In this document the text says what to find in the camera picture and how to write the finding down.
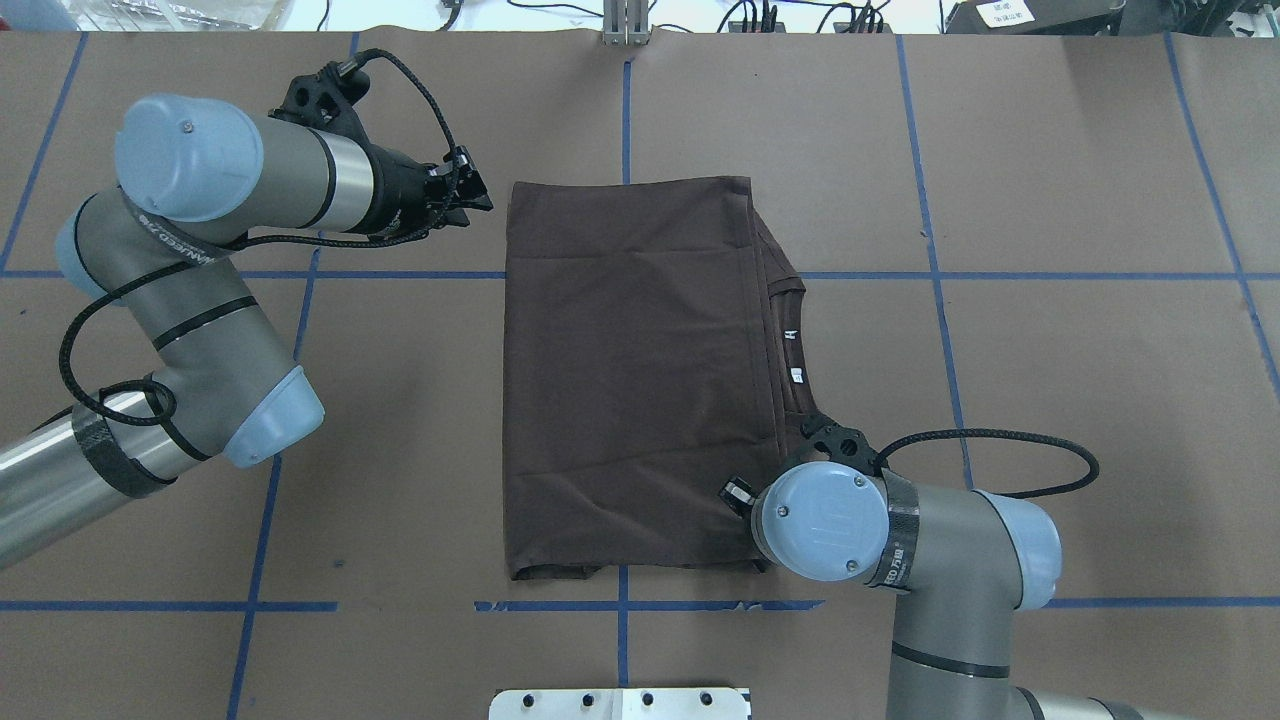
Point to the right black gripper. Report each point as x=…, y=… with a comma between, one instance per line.
x=737, y=493

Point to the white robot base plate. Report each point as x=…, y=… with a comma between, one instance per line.
x=623, y=703

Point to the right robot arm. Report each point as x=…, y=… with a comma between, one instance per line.
x=961, y=562

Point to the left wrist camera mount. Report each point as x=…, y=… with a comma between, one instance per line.
x=325, y=99

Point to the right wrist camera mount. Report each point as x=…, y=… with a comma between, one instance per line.
x=822, y=436

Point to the brown paper table cover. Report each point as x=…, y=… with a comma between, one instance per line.
x=1073, y=237

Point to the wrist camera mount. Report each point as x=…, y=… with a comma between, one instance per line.
x=325, y=99
x=822, y=436

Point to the dark brown t-shirt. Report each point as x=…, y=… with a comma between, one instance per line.
x=652, y=351

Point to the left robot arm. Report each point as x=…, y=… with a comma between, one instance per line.
x=194, y=177

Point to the aluminium frame post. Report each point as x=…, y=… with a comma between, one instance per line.
x=626, y=23

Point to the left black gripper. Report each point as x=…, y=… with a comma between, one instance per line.
x=398, y=187

